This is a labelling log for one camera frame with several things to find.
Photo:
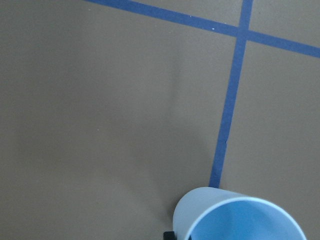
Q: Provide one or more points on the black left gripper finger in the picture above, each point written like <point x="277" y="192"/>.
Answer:
<point x="169" y="235"/>

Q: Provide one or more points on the light blue cup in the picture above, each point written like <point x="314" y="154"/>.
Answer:
<point x="208" y="213"/>

